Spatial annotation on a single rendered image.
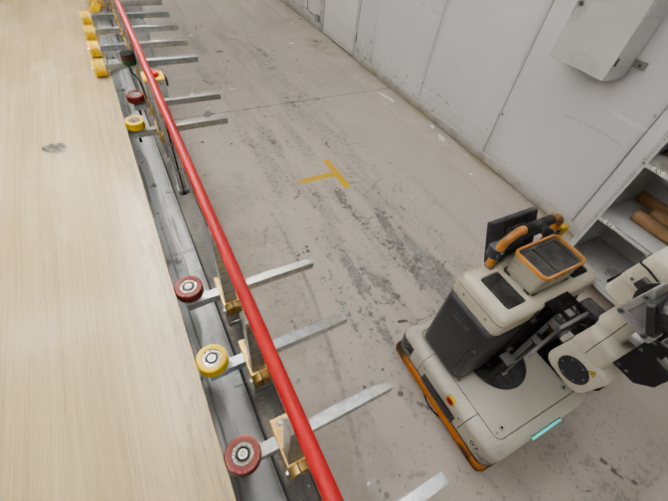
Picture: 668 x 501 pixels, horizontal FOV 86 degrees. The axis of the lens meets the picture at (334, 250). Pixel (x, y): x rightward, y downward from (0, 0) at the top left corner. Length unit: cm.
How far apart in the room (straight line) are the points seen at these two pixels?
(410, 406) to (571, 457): 79
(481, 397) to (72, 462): 148
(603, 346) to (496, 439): 63
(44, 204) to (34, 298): 41
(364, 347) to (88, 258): 138
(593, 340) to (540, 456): 93
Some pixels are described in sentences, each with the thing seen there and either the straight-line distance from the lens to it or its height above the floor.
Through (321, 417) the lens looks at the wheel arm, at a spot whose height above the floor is 86.
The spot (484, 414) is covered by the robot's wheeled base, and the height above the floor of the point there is 28.
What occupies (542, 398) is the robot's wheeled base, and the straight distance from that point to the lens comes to 198.
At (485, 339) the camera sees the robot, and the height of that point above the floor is 66.
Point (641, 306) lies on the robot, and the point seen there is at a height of 117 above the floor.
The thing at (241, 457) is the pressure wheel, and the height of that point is 91.
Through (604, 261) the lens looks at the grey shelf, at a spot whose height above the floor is 14.
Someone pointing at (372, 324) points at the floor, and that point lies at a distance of 215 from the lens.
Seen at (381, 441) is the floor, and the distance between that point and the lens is 192.
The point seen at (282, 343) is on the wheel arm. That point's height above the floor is 83.
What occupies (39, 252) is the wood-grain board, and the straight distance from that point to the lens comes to 143.
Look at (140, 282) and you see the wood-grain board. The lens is 122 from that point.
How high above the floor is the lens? 182
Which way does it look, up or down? 48 degrees down
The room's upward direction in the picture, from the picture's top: 9 degrees clockwise
